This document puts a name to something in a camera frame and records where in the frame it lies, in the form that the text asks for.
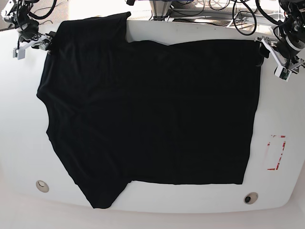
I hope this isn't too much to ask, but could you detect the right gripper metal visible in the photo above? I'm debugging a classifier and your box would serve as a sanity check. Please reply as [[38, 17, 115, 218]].
[[1, 0, 56, 52]]

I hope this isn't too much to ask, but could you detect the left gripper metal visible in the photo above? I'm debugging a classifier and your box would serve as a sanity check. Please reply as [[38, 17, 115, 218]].
[[256, 0, 305, 67]]

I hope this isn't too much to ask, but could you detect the black t-shirt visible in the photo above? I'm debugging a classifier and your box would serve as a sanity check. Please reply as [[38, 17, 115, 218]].
[[37, 12, 262, 209]]

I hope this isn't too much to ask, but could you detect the red tape rectangle marking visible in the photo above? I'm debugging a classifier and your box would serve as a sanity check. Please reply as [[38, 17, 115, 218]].
[[264, 135, 286, 171]]

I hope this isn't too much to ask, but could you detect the right table grommet hole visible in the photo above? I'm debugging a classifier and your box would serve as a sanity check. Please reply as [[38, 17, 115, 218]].
[[244, 192, 258, 205]]

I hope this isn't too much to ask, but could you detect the table grommet hole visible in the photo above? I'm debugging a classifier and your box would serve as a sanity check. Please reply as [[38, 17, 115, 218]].
[[244, 192, 258, 205], [36, 180, 50, 193]]

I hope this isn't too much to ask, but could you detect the left table grommet hole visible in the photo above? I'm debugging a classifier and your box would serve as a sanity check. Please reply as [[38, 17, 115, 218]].
[[36, 180, 50, 193]]

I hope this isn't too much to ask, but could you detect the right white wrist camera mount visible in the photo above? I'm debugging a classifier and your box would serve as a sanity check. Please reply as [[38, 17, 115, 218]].
[[12, 34, 53, 60]]

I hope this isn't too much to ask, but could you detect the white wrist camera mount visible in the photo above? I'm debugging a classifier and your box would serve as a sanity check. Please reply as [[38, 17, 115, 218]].
[[255, 36, 305, 82], [12, 34, 53, 60]]

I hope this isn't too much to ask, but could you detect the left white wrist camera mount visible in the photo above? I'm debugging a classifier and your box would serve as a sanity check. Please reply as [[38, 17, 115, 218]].
[[255, 36, 305, 82]]

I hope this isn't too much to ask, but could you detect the black coiled cable bundle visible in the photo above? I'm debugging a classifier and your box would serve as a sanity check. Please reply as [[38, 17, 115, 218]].
[[207, 0, 233, 11]]

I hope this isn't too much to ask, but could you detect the aluminium frame stand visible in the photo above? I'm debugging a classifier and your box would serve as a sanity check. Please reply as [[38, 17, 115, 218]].
[[149, 0, 172, 21]]

